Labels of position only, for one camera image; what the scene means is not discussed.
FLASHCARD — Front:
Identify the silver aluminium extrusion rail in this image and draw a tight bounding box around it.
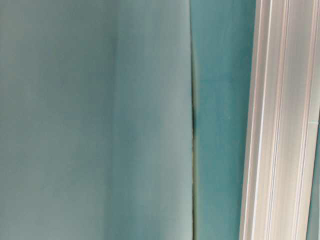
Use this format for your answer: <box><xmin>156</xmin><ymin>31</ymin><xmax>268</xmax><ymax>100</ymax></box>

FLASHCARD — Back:
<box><xmin>239</xmin><ymin>0</ymin><xmax>320</xmax><ymax>240</ymax></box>

